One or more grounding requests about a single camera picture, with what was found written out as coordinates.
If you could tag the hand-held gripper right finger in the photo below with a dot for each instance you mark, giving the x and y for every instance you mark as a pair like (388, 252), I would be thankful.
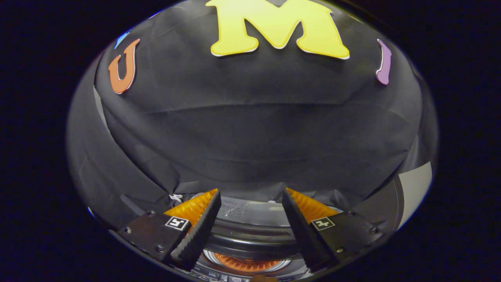
(303, 235)

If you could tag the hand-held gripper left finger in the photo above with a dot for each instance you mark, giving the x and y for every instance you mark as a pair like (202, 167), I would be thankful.
(199, 233)

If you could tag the black backdrop cloth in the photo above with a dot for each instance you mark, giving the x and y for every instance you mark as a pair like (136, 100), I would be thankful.
(254, 137)

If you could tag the beige cabinet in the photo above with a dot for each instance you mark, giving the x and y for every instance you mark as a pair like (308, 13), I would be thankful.
(417, 188)

